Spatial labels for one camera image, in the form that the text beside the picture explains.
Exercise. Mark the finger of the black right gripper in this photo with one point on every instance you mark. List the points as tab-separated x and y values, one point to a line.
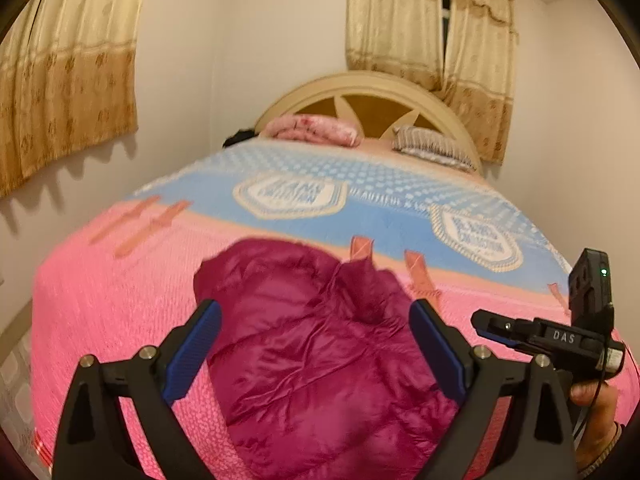
511	332

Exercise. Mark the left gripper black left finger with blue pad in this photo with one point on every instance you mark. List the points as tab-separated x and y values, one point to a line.
93	441

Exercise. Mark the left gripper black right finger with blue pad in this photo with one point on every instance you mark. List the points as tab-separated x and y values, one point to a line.
535	440

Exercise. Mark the magenta puffer jacket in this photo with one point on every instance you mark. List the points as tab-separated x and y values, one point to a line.
315	369

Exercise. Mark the person's right hand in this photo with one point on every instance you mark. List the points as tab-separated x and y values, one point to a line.
601	428

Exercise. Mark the pink and blue bedspread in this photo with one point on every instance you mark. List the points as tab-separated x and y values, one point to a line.
126	278

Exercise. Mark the striped pillow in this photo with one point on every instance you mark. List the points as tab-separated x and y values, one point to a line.
430	145

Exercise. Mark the cream wooden headboard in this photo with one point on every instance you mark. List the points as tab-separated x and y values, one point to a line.
376	103

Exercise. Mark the beige curtain right panel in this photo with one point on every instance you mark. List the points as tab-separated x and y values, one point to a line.
479	72

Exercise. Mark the beige curtain panel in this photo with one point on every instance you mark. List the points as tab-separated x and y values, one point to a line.
479	72
404	38

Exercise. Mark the folded pink floral blanket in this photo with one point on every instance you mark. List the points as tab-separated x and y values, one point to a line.
314	129

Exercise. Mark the black object beside bed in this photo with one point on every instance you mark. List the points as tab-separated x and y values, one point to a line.
240	136

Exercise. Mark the beige curtain left panel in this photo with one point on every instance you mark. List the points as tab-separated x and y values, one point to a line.
404	38

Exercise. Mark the beige side window curtain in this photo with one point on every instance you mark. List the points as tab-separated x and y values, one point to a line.
67	82

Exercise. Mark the black camera box green light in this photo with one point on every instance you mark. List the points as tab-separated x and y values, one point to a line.
590	300

